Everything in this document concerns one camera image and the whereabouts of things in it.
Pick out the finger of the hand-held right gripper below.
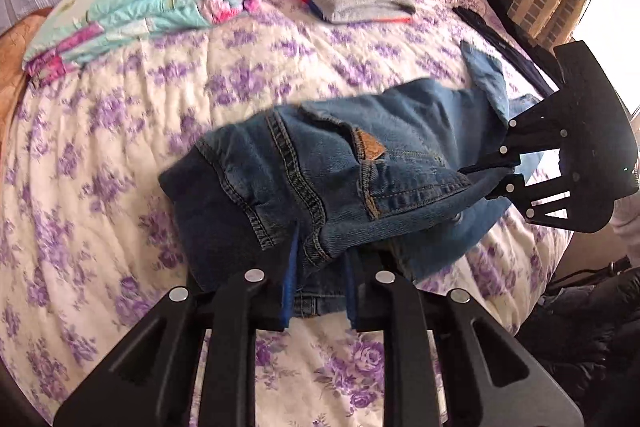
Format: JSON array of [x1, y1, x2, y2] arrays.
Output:
[[485, 173, 574, 229], [459, 92, 569, 174]]

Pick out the dark garment at bed edge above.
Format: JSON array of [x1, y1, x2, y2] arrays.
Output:
[[451, 0, 568, 96]]

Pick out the purple floral bed quilt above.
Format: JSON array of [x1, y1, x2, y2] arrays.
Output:
[[0, 0, 576, 427]]

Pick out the orange pillow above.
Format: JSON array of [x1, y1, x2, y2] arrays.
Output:
[[0, 6, 55, 122]]

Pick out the blue denim pants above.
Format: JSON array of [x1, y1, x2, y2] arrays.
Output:
[[158, 41, 547, 319]]

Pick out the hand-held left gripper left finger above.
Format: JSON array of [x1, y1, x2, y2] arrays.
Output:
[[52, 226, 302, 427]]

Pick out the person's dark clothing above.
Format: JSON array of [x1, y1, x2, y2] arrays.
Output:
[[515, 254, 640, 427]]

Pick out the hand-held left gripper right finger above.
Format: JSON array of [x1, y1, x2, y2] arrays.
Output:
[[344, 251, 592, 427]]

